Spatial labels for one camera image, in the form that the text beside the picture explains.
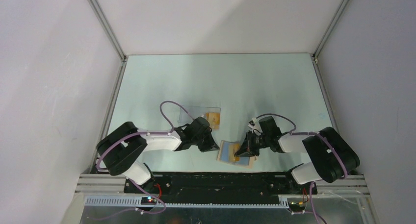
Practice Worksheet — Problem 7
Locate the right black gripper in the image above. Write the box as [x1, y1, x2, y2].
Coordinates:
[234, 130, 270, 157]

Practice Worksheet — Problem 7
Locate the tan leather card holder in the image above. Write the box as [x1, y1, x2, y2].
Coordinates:
[216, 139, 257, 169]

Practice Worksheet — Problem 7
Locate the gold credit card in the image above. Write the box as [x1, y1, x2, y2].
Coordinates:
[205, 112, 220, 130]
[228, 143, 241, 160]

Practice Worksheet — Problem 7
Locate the clear plastic card box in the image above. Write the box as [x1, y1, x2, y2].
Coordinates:
[178, 105, 222, 130]

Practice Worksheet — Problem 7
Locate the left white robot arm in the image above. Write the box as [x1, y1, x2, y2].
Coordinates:
[96, 117, 219, 193]

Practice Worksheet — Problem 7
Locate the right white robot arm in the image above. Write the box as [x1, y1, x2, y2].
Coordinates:
[234, 113, 361, 194]

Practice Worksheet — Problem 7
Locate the gold credit card in box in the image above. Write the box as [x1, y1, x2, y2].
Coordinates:
[205, 112, 220, 130]

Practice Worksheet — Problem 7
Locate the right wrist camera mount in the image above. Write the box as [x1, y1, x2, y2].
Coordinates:
[248, 118, 262, 132]

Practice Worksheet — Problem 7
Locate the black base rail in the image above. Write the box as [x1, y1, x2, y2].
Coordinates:
[144, 172, 310, 205]

